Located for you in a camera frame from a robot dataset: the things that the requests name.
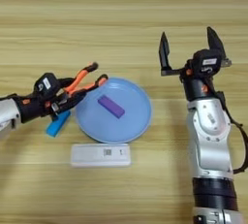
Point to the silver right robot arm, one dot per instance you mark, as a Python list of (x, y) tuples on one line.
[(210, 144)]

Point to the purple rectangular block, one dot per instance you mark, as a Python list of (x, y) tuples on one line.
[(111, 106)]

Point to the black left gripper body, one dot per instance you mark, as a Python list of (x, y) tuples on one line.
[(32, 108)]

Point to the right gripper small black box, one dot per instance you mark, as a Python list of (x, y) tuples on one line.
[(208, 61)]

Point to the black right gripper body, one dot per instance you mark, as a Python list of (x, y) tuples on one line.
[(198, 87)]

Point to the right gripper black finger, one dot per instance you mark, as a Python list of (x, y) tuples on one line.
[(215, 42), (164, 53)]

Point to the gripper small black box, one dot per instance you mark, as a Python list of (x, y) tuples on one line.
[(208, 61), (46, 85)]

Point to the orange black needle-nose pliers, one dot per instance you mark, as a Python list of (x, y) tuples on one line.
[(80, 76)]

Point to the cyan rectangular block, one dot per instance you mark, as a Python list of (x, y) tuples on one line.
[(55, 129)]

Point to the light blue round plate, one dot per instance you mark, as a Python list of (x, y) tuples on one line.
[(129, 127)]

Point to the white rectangular device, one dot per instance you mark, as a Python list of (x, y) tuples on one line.
[(87, 155)]

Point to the left gripper small black box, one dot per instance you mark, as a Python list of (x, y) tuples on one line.
[(46, 85)]

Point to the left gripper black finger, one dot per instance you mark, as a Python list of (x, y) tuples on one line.
[(74, 100), (68, 82)]

